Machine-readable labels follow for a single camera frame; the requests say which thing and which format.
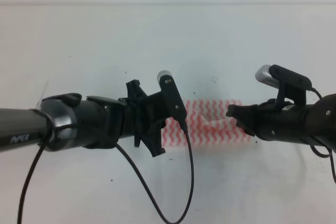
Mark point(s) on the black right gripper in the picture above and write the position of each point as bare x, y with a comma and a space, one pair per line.
269, 122

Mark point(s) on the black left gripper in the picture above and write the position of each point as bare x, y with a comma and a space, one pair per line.
101, 122

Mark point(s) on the pink white wavy towel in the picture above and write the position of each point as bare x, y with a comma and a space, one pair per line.
208, 124

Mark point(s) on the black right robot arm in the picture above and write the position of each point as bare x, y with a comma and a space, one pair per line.
309, 124

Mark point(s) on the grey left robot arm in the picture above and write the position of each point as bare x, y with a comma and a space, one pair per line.
67, 121

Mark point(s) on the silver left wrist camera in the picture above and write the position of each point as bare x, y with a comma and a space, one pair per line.
171, 96

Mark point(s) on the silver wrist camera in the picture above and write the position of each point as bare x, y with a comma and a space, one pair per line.
171, 96
290, 85

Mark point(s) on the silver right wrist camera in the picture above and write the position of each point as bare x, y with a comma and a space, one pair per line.
290, 85

